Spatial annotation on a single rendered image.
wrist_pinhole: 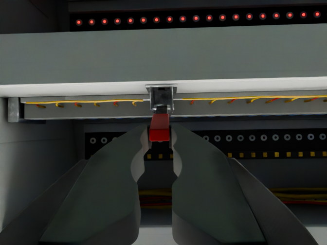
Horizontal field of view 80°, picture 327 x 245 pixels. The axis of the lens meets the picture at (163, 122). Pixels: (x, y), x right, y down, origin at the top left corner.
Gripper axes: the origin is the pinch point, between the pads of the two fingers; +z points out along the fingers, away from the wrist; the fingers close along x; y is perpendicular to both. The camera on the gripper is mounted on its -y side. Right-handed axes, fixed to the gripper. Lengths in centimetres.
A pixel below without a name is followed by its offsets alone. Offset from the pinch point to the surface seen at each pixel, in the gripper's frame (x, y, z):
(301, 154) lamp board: 23.7, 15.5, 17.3
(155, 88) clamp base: -0.6, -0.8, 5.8
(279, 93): 12.3, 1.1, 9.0
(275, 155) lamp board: 19.2, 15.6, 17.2
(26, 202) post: -18.0, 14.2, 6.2
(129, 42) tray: -2.6, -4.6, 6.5
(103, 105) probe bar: -6.7, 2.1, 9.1
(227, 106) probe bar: 7.0, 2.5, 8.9
